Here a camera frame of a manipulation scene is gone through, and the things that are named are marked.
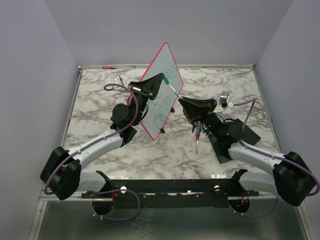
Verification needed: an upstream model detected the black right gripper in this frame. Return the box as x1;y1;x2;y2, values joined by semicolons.
179;96;222;140

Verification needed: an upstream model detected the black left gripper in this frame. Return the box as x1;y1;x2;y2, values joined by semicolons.
128;73;164;126

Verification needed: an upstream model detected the green whiteboard marker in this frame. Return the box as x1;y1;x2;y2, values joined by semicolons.
168;84;181;99

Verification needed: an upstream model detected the pink framed whiteboard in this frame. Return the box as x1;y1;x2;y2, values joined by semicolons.
140;42;183;140

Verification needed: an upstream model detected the green marker cap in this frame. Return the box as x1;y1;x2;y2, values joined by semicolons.
163;75;169;85

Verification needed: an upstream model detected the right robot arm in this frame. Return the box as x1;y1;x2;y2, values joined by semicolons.
178;96;320;207

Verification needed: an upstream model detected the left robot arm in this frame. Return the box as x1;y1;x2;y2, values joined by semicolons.
40;73;166;200

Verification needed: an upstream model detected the blue transparent screwdriver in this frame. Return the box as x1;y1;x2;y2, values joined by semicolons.
195;121;202;154

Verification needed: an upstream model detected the black flat box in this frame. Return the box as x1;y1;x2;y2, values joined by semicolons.
208;135;232;164

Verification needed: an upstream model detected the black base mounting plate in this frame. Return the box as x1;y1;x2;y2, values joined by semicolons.
81;178;259;209

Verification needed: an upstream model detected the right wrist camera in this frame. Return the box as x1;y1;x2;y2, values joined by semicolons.
214;91;234;113

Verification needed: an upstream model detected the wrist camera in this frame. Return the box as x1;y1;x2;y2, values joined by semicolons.
214;91;234;113
111;76;128;93

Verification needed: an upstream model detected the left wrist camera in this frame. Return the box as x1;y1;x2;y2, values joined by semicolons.
111;76;128;93

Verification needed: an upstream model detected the red marker at wall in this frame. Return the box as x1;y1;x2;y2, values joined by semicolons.
101;66;117;70

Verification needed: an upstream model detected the black network switch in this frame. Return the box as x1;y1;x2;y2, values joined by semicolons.
242;125;261;146

